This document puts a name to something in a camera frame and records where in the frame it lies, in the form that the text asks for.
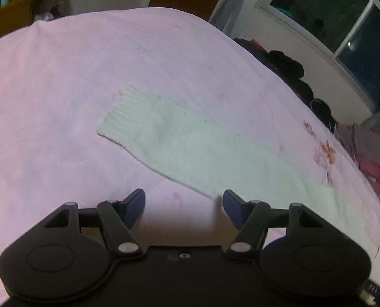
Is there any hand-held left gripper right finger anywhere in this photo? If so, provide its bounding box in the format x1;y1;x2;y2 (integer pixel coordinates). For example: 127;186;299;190
222;189;327;259

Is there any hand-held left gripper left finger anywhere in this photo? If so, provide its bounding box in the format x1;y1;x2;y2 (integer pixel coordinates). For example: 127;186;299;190
43;188;146;259

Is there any white knitted garment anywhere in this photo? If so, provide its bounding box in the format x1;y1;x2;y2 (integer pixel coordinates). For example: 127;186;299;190
96;86;380;264

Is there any stack of folded clothes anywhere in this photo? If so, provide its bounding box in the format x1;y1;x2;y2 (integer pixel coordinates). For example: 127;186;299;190
335;123;380;200

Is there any pile of dark clothes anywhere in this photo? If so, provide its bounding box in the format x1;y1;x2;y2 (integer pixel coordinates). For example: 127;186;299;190
233;36;315;103

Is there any pink floral blanket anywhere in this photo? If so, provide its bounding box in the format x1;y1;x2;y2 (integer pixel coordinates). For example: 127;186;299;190
0;7;380;306

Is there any black bag with white trim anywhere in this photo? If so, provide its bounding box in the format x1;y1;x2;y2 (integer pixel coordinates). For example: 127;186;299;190
309;97;337;132

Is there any white framed window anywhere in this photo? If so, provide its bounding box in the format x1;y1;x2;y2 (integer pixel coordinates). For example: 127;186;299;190
255;0;380;110

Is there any wooden shelf unit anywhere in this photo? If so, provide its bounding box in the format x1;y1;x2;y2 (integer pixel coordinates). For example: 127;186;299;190
0;0;68;46

